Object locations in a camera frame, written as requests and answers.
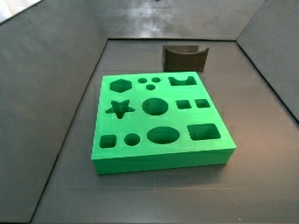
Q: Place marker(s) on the dark curved cradle fixture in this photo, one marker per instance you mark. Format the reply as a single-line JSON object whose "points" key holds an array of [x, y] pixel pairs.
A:
{"points": [[183, 58]]}

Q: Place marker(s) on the green foam shape board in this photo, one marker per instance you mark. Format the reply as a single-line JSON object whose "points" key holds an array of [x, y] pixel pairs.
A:
{"points": [[157, 123]]}

